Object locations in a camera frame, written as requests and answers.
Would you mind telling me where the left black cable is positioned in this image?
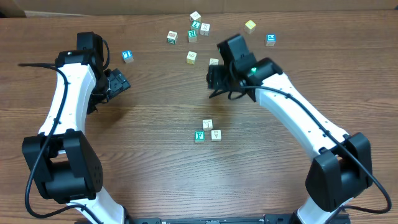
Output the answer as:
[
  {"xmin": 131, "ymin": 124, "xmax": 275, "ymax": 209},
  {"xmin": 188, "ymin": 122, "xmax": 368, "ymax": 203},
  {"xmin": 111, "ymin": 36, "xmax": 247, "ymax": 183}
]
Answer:
[{"xmin": 18, "ymin": 39, "xmax": 111, "ymax": 224}]

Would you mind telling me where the green F letter block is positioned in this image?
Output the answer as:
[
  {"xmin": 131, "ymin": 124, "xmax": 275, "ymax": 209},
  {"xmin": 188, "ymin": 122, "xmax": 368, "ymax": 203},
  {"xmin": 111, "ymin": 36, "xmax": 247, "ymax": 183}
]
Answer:
[{"xmin": 195, "ymin": 131, "xmax": 205, "ymax": 143}]

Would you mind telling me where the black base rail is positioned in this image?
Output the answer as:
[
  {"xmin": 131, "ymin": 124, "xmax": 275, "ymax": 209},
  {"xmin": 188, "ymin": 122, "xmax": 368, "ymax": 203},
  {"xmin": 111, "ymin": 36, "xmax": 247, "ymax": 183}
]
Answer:
[{"xmin": 74, "ymin": 213, "xmax": 351, "ymax": 224}]

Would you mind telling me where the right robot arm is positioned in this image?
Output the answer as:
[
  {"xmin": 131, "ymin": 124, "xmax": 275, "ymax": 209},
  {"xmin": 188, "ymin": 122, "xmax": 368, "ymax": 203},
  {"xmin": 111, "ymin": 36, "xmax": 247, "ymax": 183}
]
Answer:
[{"xmin": 206, "ymin": 34, "xmax": 373, "ymax": 223}]

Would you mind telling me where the wooden X block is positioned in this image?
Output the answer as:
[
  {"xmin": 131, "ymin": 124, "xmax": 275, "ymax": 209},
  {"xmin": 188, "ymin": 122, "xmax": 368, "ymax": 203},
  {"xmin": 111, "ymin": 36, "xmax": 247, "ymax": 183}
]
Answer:
[{"xmin": 200, "ymin": 23, "xmax": 210, "ymax": 36}]

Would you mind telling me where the cardboard strip at back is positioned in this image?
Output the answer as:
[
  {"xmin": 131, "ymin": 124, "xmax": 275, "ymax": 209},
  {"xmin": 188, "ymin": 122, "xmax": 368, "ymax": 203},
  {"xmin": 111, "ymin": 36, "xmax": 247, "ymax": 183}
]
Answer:
[{"xmin": 1, "ymin": 0, "xmax": 397, "ymax": 17}]

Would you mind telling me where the black cable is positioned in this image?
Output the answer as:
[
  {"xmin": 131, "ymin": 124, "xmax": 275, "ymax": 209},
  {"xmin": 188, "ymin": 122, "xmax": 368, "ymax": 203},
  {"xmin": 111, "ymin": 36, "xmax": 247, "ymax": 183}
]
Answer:
[
  {"xmin": 208, "ymin": 60, "xmax": 392, "ymax": 218},
  {"xmin": 18, "ymin": 39, "xmax": 111, "ymax": 224}
]

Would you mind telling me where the green L letter block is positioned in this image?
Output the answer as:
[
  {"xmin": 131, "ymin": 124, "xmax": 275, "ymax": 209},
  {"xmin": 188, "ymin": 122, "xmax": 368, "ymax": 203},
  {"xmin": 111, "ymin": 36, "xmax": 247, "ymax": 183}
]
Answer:
[{"xmin": 190, "ymin": 21, "xmax": 201, "ymax": 32}]

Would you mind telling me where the green R letter block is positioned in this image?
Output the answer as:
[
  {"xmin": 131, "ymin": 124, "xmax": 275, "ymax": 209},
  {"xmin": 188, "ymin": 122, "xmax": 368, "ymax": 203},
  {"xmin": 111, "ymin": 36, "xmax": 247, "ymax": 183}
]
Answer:
[{"xmin": 187, "ymin": 30, "xmax": 197, "ymax": 43}]

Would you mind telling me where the plain wooden picture block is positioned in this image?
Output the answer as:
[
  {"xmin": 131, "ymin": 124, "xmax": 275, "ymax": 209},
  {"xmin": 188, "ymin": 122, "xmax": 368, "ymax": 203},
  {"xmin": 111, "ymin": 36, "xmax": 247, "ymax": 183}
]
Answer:
[{"xmin": 202, "ymin": 119, "xmax": 213, "ymax": 131}]

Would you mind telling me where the yellow top block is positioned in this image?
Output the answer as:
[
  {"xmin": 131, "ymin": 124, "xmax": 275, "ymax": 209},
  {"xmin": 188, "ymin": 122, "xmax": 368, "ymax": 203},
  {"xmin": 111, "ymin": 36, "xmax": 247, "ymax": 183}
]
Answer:
[{"xmin": 244, "ymin": 20, "xmax": 256, "ymax": 34}]

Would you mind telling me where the yellow side wooden block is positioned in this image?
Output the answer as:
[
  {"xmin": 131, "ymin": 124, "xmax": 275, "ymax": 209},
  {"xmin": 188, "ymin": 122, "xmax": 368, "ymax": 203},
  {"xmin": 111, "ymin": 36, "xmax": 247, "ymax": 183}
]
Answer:
[{"xmin": 186, "ymin": 51, "xmax": 197, "ymax": 65}]

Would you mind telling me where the blue P letter block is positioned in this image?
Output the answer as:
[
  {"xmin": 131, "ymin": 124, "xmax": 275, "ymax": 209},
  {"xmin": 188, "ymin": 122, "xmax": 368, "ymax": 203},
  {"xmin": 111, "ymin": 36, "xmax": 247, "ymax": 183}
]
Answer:
[{"xmin": 266, "ymin": 34, "xmax": 276, "ymax": 47}]

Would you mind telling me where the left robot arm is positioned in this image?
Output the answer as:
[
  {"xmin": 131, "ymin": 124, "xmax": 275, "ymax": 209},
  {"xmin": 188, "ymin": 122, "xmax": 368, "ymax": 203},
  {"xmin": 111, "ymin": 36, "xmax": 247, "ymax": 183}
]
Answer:
[{"xmin": 22, "ymin": 32, "xmax": 133, "ymax": 223}]

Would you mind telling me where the blue side wooden block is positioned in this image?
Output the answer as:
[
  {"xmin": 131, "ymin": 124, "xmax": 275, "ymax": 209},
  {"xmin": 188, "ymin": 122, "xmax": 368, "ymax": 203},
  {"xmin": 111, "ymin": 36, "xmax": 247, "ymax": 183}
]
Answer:
[{"xmin": 209, "ymin": 58, "xmax": 219, "ymax": 65}]

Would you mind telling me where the blue top letter block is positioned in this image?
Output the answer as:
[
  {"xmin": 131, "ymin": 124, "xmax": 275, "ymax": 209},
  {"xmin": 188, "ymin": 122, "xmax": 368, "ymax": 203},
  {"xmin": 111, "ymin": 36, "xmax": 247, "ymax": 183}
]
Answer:
[{"xmin": 122, "ymin": 50, "xmax": 134, "ymax": 63}]

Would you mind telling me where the top plain wooden block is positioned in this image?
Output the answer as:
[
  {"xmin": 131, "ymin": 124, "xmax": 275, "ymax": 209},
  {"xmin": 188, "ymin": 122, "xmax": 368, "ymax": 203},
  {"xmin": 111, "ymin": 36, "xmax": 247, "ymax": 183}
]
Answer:
[{"xmin": 190, "ymin": 11, "xmax": 201, "ymax": 22}]

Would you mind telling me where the green side B block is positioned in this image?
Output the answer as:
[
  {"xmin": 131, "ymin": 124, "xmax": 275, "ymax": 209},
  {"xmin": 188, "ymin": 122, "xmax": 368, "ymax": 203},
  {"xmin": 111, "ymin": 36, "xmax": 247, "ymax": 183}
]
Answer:
[{"xmin": 167, "ymin": 30, "xmax": 178, "ymax": 44}]

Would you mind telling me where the right black cable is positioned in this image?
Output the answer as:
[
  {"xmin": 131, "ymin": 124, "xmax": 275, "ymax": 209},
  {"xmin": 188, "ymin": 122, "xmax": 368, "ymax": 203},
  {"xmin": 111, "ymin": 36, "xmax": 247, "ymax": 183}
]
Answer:
[{"xmin": 208, "ymin": 60, "xmax": 392, "ymax": 218}]

